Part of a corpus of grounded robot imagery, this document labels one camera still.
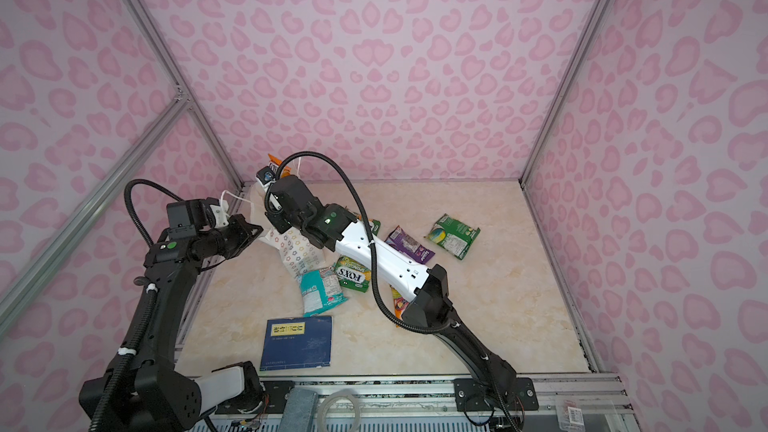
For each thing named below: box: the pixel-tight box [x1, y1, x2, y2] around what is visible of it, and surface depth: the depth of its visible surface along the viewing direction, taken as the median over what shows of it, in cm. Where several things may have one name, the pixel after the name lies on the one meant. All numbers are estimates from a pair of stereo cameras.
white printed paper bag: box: [250, 185, 326, 281], surface depth 84 cm
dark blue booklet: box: [260, 316, 333, 371], surface depth 82 cm
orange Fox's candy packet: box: [390, 286, 410, 320], surface depth 88 cm
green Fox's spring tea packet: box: [335, 255, 371, 293], surface depth 95 cm
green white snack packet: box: [423, 214, 481, 261], surface depth 103 cm
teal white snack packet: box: [298, 266, 349, 317], surface depth 90 cm
